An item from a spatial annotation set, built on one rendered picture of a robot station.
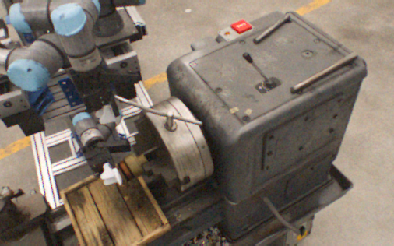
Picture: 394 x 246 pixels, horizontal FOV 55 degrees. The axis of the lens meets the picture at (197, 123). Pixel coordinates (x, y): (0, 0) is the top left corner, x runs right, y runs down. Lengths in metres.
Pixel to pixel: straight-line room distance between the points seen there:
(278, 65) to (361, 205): 1.40
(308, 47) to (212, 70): 0.36
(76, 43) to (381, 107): 2.50
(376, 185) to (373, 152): 0.26
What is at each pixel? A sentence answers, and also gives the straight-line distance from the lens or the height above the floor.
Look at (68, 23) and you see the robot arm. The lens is 0.94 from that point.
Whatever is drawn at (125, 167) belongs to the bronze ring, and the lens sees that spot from 1.29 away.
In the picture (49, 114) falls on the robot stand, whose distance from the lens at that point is 1.95.
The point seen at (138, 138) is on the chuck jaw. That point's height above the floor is 1.16.
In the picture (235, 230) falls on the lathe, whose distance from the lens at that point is 1.69.
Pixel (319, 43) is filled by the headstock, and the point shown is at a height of 1.26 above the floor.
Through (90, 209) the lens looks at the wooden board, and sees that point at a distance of 1.52.
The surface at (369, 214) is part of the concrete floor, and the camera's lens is 2.54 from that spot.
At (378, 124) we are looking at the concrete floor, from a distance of 2.97.
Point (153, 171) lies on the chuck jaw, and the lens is 1.28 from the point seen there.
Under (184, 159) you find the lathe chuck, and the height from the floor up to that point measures 1.16.
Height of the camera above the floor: 2.14
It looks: 49 degrees down
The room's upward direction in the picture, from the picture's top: 7 degrees counter-clockwise
